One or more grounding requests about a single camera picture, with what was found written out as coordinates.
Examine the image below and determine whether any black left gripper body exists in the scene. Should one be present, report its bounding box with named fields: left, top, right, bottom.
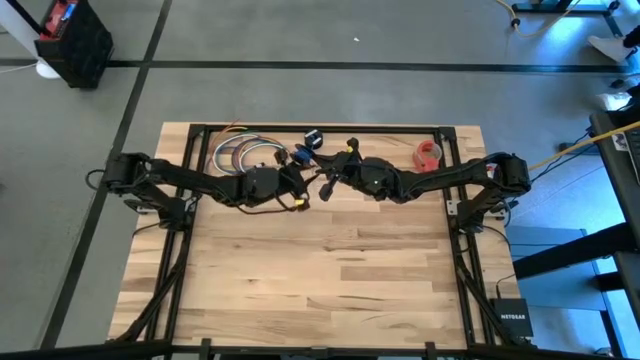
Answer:
left=243, top=149, right=312, bottom=212

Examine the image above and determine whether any yellow hanging cable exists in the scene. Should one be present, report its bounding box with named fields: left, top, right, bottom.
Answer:
left=527, top=119, right=640, bottom=174

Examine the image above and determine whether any black crate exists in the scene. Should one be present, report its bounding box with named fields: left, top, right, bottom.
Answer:
left=34, top=0, right=115, bottom=90

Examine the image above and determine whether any white wire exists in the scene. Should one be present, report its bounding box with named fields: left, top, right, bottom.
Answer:
left=211, top=132, right=266, bottom=176

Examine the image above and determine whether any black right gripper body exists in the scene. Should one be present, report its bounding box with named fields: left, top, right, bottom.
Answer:
left=318, top=136, right=404, bottom=204

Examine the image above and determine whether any green wire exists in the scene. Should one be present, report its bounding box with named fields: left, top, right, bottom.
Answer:
left=219, top=138, right=261, bottom=176

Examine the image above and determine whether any person's white shoe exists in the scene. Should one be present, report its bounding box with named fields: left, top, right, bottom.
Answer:
left=596, top=91, right=632, bottom=112
left=587, top=33, right=629, bottom=64

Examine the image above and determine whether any yellow extension cord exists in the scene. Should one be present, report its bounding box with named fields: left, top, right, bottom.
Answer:
left=494, top=0, right=584, bottom=39

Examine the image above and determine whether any red plastic cable holder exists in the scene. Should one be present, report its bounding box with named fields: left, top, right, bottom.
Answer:
left=411, top=139, right=444, bottom=174

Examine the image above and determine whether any black desk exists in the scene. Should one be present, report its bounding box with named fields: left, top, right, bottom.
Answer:
left=512, top=112, right=640, bottom=321

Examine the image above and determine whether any white desk leg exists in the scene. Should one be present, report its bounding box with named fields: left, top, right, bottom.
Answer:
left=0, top=9, right=62, bottom=81

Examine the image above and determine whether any black stand base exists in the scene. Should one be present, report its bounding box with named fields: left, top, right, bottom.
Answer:
left=509, top=0, right=621, bottom=16

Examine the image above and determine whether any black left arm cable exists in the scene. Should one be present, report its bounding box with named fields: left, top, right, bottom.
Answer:
left=233, top=193, right=307, bottom=217

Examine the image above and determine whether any person's leg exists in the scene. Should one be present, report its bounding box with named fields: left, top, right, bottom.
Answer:
left=622, top=22, right=640, bottom=51

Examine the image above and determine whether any black plastic cable spool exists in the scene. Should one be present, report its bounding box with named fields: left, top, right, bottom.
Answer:
left=291, top=142, right=315, bottom=169

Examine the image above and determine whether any black Netgear network switch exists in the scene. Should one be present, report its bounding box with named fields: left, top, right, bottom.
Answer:
left=488, top=297, right=535, bottom=339

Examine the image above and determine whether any orange wire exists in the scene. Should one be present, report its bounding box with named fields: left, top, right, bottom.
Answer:
left=209, top=118, right=290, bottom=166

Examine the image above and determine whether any coiled multicolour cable bundle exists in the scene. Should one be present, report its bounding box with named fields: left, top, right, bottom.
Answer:
left=207, top=119, right=291, bottom=176

